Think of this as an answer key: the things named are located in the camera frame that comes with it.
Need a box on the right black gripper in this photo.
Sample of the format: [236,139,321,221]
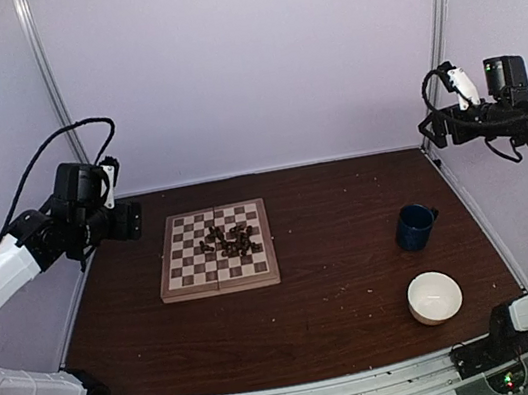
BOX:
[416,93,515,151]

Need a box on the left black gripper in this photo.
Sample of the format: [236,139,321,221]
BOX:
[69,197,147,250]

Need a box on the wooden chess board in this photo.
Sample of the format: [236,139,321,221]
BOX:
[160,198,281,304]

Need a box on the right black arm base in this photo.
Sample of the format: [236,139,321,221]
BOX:
[450,304,528,395]

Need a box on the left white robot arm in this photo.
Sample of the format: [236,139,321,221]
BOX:
[0,156,142,395]

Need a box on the pile of dark chess pieces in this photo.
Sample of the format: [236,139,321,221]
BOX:
[199,224,263,258]

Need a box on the dark blue mug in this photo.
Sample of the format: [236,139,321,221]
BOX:
[395,204,440,252]

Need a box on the white bowl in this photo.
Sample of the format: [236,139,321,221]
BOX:
[406,272,464,326]

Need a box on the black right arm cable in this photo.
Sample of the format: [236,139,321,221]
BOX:
[416,50,526,178]

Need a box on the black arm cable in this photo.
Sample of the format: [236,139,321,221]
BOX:
[0,113,135,263]
[416,50,526,178]

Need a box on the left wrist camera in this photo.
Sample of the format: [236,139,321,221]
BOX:
[97,156,120,210]

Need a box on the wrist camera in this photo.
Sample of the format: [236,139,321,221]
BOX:
[97,156,120,210]
[445,67,481,111]

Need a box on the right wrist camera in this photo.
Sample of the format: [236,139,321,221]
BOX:
[445,67,481,111]

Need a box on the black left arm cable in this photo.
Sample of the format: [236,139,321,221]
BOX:
[0,113,135,263]

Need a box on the right aluminium frame post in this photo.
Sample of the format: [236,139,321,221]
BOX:
[413,0,472,80]

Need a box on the aluminium frame post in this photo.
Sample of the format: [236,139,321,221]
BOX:
[413,0,472,80]
[11,0,92,170]

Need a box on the left aluminium frame post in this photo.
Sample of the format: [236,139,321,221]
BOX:
[11,0,92,170]

